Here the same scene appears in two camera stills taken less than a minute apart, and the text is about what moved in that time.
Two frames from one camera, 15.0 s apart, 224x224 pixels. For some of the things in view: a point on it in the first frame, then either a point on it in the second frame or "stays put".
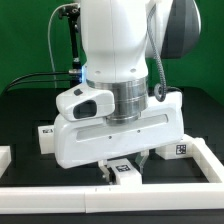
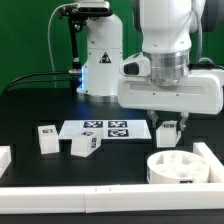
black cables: [36, 73] stays put
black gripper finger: [141, 159] → [182, 123]
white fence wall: [126, 198] stays put
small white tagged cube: [46, 138] stays put
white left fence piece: [5, 158] stays put
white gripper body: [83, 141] → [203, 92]
